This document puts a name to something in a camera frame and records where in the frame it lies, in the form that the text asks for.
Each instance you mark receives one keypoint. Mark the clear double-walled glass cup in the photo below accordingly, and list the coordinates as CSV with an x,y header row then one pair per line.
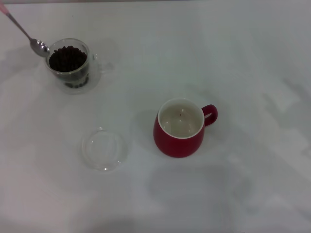
x,y
73,75

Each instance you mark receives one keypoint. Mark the coffee beans pile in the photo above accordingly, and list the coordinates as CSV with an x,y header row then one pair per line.
x,y
69,60

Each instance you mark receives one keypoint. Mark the red ceramic mug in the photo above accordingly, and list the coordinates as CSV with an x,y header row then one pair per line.
x,y
178,145

